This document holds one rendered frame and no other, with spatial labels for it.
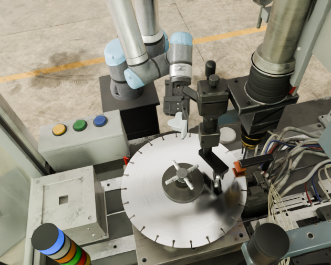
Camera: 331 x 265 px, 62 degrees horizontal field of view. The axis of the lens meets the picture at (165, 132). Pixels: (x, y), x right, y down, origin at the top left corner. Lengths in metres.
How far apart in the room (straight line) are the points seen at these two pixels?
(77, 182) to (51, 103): 1.69
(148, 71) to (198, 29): 2.07
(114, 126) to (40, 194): 0.30
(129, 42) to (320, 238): 0.73
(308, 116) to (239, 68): 1.40
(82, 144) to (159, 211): 0.38
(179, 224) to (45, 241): 0.32
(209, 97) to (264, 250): 0.28
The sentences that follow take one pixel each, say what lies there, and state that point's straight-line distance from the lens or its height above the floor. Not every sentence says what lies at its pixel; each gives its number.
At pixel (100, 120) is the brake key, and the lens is 0.96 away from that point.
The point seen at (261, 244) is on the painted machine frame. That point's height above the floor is 1.12.
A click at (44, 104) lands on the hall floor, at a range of 2.52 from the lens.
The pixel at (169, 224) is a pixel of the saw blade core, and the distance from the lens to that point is 0.70.
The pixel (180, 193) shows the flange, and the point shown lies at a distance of 0.72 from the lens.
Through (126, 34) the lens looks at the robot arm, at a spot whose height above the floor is 1.12.
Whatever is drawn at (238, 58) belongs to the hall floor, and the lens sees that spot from 2.65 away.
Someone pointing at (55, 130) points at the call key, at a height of 0.91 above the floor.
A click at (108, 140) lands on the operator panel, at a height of 0.87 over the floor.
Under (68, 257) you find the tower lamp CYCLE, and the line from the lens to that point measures 0.59.
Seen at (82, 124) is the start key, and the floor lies 0.91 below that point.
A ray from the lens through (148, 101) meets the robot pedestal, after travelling 1.21.
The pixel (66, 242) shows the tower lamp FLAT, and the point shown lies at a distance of 0.56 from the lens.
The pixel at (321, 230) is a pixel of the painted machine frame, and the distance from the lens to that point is 0.65.
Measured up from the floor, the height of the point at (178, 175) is 1.00.
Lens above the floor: 1.61
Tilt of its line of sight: 53 degrees down
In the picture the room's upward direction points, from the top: 7 degrees counter-clockwise
